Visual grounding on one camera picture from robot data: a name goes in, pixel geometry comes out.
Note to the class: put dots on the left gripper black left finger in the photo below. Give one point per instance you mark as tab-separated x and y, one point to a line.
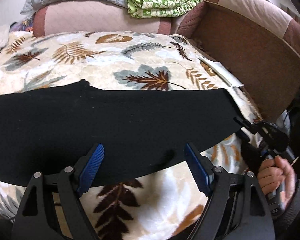
36	216

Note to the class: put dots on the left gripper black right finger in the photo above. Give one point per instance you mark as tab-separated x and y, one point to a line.
236	206

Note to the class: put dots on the black pants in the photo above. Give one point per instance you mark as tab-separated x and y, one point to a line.
142	131

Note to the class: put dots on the right hand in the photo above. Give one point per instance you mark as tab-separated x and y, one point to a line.
273	172

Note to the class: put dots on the leaf-patterned plush blanket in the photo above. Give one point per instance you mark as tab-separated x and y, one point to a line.
156	206

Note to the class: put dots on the brown wooden bed board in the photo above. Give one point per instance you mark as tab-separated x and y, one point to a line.
266	65

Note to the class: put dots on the white paper notebook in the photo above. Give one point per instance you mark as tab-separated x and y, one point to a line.
222	72

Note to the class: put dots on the green patterned folded cloth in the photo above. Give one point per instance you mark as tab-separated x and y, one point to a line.
160	8

